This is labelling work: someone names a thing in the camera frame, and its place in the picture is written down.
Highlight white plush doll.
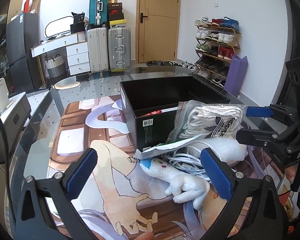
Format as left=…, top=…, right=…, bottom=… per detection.
left=140, top=158, right=210, bottom=211

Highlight bagged white adidas socks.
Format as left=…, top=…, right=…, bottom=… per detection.
left=167, top=100, right=248, bottom=142

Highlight red balloon glue packet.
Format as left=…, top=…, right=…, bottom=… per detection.
left=141, top=110, right=162, bottom=117

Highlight green white snack pouch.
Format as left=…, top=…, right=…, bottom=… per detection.
left=134, top=134, right=201, bottom=160

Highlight right hand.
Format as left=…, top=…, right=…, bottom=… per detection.
left=285, top=166, right=296, bottom=183

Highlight white foam sheet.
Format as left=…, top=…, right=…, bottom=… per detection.
left=186, top=137, right=248, bottom=167

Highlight anime print desk mat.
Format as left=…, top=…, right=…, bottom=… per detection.
left=47, top=96, right=265, bottom=239

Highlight purple paper bag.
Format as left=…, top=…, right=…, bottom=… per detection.
left=224, top=54, right=248, bottom=96

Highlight grey side cabinet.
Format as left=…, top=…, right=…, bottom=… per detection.
left=0, top=92, right=31, bottom=164

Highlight wooden shoe rack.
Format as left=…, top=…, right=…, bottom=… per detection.
left=194, top=24, right=241, bottom=88

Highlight black storage box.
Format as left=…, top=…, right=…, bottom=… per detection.
left=120, top=76, right=230, bottom=151

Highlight woven laundry basket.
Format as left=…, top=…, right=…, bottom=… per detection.
left=45, top=54, right=66, bottom=78

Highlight white drawer unit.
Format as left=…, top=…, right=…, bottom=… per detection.
left=66, top=42, right=90, bottom=75

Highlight white vanity desk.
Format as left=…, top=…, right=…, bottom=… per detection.
left=31, top=32, right=86, bottom=58

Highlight white suitcase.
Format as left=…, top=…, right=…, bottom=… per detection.
left=87, top=27, right=109, bottom=73

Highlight black refrigerator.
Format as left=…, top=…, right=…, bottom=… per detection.
left=6, top=12, right=43, bottom=94

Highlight silver suitcase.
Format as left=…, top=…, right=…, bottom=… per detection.
left=108, top=27, right=131, bottom=69

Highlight black bag on desk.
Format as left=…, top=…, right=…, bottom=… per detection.
left=70, top=12, right=85, bottom=34

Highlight tan wooden door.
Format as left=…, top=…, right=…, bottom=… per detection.
left=135, top=0, right=180, bottom=63

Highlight oval vanity mirror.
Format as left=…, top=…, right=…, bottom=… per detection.
left=44, top=16, right=74, bottom=40

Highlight teal suitcase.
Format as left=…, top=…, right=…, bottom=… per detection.
left=89, top=0, right=108, bottom=27

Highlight stacked shoe boxes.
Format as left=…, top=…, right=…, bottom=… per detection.
left=108, top=0, right=126, bottom=28

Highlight white charging cable bundle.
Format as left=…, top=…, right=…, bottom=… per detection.
left=165, top=147, right=212, bottom=182

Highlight black cable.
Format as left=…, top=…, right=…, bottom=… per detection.
left=0, top=103, right=17, bottom=230

